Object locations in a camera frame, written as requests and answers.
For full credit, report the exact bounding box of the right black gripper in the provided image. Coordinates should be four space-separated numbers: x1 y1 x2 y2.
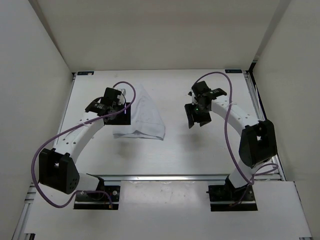
184 101 212 129

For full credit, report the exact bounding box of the white skirt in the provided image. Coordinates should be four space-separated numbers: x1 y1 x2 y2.
112 84 166 140

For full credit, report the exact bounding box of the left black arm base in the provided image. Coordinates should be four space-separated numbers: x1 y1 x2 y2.
73 180 121 211

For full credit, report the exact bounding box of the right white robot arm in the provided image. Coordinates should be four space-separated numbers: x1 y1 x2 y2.
184 81 278 200

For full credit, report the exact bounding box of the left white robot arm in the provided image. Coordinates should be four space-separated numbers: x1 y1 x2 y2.
38 87 131 200

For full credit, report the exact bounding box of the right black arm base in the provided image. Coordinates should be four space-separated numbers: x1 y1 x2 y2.
206 185 258 212

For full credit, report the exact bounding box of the right blue corner label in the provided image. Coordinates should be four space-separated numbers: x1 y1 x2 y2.
225 69 243 74

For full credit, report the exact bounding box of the blue corner label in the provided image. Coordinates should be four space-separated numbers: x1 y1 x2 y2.
77 71 95 76
225 69 243 74

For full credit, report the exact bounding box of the left blue corner label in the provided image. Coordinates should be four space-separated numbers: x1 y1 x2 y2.
77 71 95 76

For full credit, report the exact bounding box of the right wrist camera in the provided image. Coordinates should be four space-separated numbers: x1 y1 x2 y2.
188 90 198 105

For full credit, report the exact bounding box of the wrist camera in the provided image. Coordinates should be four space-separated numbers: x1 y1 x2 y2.
116 88 127 105
188 90 198 105

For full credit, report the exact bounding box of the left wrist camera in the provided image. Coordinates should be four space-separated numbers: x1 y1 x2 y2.
116 88 127 105

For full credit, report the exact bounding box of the aluminium frame rail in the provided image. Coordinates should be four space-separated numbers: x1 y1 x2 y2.
97 174 227 182

